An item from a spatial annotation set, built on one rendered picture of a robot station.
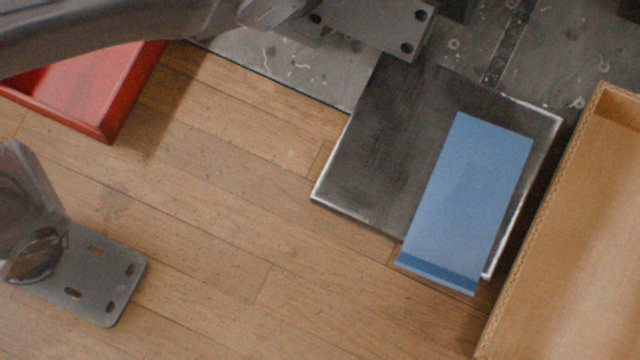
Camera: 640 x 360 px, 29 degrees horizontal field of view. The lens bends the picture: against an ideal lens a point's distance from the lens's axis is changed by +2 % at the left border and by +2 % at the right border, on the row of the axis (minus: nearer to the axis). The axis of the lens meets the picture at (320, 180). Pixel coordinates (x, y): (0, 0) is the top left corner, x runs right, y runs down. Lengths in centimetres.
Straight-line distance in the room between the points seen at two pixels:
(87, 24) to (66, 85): 42
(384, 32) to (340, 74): 24
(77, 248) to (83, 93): 14
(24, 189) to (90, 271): 18
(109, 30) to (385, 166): 40
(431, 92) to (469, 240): 14
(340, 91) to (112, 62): 21
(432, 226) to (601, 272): 15
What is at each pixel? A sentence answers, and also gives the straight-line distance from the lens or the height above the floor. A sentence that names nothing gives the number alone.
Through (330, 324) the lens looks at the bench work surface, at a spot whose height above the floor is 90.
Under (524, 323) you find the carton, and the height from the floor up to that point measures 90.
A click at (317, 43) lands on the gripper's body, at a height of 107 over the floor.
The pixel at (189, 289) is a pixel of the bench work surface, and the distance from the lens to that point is 106.
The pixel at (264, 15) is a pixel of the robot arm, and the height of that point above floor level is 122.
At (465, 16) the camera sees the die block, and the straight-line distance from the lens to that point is 110.
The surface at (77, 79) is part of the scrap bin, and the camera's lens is 112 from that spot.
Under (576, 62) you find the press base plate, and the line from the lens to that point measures 112.
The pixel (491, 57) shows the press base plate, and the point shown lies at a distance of 112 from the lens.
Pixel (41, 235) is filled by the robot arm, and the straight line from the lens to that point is 95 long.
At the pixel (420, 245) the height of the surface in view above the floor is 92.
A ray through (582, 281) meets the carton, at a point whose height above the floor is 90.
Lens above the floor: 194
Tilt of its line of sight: 75 degrees down
